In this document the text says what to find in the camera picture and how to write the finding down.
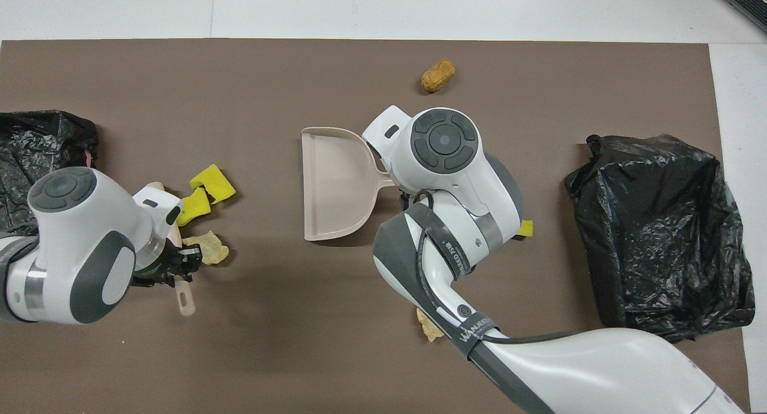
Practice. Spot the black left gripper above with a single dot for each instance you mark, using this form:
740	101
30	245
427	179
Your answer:
159	270

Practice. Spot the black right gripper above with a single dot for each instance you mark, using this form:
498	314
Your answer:
405	199

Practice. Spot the beige brush black bristles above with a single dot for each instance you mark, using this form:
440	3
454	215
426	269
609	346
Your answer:
186	300

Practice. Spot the pale tan torn sponge piece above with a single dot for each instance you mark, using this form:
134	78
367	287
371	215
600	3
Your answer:
210	249
428	329

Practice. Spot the beige plastic dustpan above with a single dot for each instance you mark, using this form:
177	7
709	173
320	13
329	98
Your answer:
335	180

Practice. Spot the yellow sponge piece dark dot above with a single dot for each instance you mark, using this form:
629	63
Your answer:
196	207

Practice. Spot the notched yellow green sponge piece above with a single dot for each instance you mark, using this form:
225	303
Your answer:
216	183

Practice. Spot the small yellow sponge wedge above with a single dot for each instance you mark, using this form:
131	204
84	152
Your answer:
526	228

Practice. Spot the orange-brown sponge lump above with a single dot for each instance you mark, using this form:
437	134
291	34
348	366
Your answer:
437	76

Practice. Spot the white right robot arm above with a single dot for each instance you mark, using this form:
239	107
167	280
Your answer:
599	366

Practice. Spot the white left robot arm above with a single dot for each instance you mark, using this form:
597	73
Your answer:
90	222

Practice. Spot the black bag bin pink mark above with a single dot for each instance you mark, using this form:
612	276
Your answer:
36	144

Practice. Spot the black bag-lined bin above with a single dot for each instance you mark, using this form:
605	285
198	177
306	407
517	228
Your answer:
659	234

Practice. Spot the brown table mat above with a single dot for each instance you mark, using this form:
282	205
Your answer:
287	318

